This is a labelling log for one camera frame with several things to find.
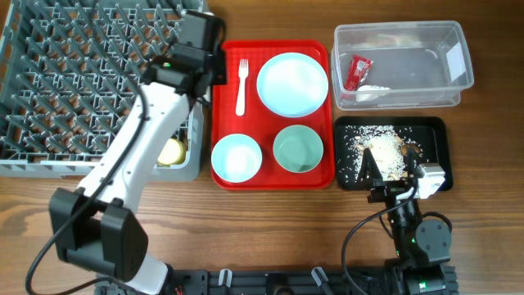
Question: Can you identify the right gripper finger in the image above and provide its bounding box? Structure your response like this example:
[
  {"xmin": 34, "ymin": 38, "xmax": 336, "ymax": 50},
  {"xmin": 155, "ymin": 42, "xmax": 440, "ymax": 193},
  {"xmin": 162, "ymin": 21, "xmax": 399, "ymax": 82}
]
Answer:
[
  {"xmin": 405, "ymin": 146, "xmax": 421, "ymax": 178},
  {"xmin": 357, "ymin": 147, "xmax": 384, "ymax": 183}
]

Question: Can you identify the food scraps and rice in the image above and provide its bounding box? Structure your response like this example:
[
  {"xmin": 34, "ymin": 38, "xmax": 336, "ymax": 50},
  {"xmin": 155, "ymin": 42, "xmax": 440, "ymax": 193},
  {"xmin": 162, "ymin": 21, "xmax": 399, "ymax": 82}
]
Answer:
[{"xmin": 337, "ymin": 125, "xmax": 423, "ymax": 184}]

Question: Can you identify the cream plastic fork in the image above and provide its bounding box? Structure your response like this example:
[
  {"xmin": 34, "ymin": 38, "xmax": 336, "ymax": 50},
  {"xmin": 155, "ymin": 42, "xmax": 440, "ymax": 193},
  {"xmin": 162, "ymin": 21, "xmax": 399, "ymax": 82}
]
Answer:
[{"xmin": 235, "ymin": 58, "xmax": 249, "ymax": 116}]

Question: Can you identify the green bowl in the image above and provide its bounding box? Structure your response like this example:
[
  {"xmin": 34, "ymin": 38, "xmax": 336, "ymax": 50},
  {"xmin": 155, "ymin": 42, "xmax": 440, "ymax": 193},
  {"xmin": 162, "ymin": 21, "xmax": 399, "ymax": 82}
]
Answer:
[{"xmin": 273, "ymin": 125, "xmax": 324, "ymax": 174}]

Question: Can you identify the white napkin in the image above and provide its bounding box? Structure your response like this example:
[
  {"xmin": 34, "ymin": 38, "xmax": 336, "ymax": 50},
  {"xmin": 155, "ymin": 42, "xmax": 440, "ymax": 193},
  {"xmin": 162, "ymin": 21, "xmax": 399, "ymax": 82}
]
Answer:
[{"xmin": 356, "ymin": 85, "xmax": 391, "ymax": 102}]

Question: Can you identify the yellow plastic cup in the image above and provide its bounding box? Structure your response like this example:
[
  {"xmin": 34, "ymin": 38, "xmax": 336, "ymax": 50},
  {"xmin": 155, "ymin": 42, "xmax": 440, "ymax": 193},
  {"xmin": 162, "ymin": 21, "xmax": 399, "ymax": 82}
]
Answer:
[{"xmin": 157, "ymin": 138, "xmax": 187, "ymax": 166}]

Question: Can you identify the red ketchup packet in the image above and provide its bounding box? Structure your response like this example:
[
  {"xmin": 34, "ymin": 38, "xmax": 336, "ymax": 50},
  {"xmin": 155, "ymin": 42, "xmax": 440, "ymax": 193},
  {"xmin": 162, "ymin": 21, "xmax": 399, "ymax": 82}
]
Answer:
[{"xmin": 344, "ymin": 55, "xmax": 373, "ymax": 91}]

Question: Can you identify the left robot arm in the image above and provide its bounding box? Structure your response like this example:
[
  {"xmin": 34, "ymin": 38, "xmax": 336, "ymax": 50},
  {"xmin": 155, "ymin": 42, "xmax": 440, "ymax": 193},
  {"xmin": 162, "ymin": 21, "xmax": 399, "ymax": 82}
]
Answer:
[{"xmin": 49, "ymin": 11, "xmax": 226, "ymax": 294}]

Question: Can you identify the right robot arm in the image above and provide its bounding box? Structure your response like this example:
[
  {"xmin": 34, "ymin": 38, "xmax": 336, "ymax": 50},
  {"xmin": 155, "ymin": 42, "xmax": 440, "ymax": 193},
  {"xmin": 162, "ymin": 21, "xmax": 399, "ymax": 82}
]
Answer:
[{"xmin": 357, "ymin": 147, "xmax": 458, "ymax": 294}]

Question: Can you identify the black waste tray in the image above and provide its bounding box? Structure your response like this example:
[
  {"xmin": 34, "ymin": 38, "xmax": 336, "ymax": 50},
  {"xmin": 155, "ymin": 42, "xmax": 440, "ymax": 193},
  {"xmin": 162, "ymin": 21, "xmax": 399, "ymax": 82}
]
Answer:
[{"xmin": 333, "ymin": 116, "xmax": 454, "ymax": 192}]

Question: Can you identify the grey dishwasher rack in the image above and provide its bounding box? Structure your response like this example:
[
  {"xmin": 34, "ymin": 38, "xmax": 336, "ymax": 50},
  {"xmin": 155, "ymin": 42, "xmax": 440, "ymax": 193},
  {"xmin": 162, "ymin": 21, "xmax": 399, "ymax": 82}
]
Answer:
[{"xmin": 1, "ymin": 1, "xmax": 209, "ymax": 178}]

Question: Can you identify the red serving tray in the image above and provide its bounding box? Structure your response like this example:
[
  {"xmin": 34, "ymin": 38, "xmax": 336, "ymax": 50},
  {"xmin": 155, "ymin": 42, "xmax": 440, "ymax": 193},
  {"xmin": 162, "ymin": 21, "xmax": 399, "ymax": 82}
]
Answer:
[{"xmin": 211, "ymin": 39, "xmax": 335, "ymax": 190}]

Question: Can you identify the light blue plate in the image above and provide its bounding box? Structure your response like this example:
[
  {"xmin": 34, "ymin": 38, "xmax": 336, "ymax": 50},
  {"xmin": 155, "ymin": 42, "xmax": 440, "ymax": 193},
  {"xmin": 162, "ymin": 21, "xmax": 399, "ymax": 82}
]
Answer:
[{"xmin": 256, "ymin": 52, "xmax": 328, "ymax": 118}]

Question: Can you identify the light blue bowl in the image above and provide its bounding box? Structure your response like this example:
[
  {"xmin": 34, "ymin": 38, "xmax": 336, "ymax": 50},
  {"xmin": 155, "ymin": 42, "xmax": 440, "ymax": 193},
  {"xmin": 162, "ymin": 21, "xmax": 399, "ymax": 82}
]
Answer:
[{"xmin": 211, "ymin": 134, "xmax": 263, "ymax": 184}]

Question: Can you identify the clear plastic bin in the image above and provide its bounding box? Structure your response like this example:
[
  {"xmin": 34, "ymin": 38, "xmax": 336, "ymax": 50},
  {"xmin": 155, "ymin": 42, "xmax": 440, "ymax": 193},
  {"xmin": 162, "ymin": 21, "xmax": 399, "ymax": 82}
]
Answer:
[{"xmin": 331, "ymin": 20, "xmax": 474, "ymax": 111}]

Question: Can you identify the right camera cable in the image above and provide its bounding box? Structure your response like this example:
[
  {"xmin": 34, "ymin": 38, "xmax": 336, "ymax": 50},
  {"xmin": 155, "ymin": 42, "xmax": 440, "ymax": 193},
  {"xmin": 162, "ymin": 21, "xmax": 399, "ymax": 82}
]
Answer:
[{"xmin": 341, "ymin": 188, "xmax": 422, "ymax": 295}]

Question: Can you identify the camera cable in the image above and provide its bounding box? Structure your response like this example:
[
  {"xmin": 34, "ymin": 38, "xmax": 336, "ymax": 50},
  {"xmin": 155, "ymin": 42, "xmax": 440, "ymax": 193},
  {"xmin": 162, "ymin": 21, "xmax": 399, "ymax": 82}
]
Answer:
[
  {"xmin": 341, "ymin": 188, "xmax": 422, "ymax": 295},
  {"xmin": 25, "ymin": 85, "xmax": 148, "ymax": 295}
]

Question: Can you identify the left camera cable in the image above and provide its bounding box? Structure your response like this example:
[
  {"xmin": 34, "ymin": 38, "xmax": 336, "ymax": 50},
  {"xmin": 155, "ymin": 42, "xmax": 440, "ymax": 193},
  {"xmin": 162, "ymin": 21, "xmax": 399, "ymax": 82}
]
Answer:
[{"xmin": 25, "ymin": 85, "xmax": 148, "ymax": 295}]

